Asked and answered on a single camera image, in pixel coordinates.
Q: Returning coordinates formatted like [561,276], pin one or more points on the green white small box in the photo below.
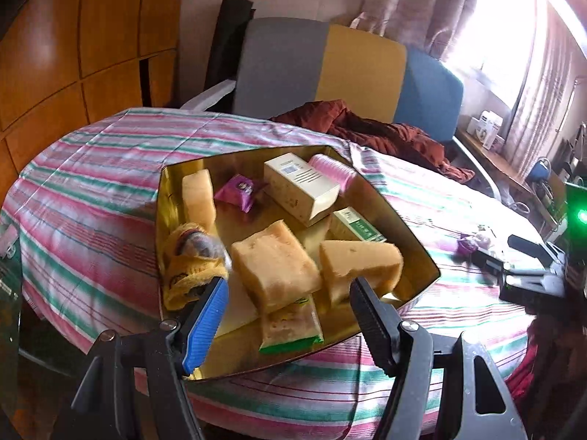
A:
[360,227]

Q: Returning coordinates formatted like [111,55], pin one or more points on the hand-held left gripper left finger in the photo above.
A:
[204,330]

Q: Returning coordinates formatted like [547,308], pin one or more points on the yellow plush toy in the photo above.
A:
[190,266]

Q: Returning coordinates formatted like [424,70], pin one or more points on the yellow sponge block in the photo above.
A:
[199,197]
[275,266]
[362,261]

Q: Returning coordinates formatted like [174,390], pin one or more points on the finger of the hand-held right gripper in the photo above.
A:
[534,250]
[527,288]

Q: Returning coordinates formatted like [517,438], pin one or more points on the purple snack packet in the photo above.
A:
[238,190]
[470,244]

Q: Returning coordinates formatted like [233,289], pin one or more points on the wooden wardrobe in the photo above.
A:
[59,55]

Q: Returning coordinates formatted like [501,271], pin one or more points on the red-brown crumpled cloth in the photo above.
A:
[390,140]

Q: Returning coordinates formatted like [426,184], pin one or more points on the striped tablecloth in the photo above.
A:
[101,183]

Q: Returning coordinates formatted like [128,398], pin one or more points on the glass side table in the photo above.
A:
[10,321]

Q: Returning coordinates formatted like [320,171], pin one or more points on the golden metal tray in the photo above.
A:
[229,238]

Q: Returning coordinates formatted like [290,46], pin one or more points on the pink white plastic object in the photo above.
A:
[8,240]

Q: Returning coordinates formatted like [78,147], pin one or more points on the blue round object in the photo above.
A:
[539,170]

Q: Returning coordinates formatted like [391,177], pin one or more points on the green packaged sponge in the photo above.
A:
[289,327]

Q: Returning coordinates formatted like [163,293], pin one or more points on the large white box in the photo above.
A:
[489,123]

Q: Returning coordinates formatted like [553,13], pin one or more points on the pink thread roll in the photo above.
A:
[334,169]

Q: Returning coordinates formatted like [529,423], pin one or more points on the pink patterned curtain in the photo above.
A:
[408,0]
[536,91]

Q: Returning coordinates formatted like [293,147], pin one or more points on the white cardboard box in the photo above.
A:
[298,183]

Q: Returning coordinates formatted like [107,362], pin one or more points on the wooden desk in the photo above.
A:
[500,165]

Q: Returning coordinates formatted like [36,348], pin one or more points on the grey yellow blue chair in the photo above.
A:
[298,64]

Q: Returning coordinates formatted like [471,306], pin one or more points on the black rolled mat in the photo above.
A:
[224,41]

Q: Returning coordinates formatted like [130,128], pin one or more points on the white rectangular block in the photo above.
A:
[238,305]

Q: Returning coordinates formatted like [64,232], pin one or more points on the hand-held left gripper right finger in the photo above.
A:
[373,325]

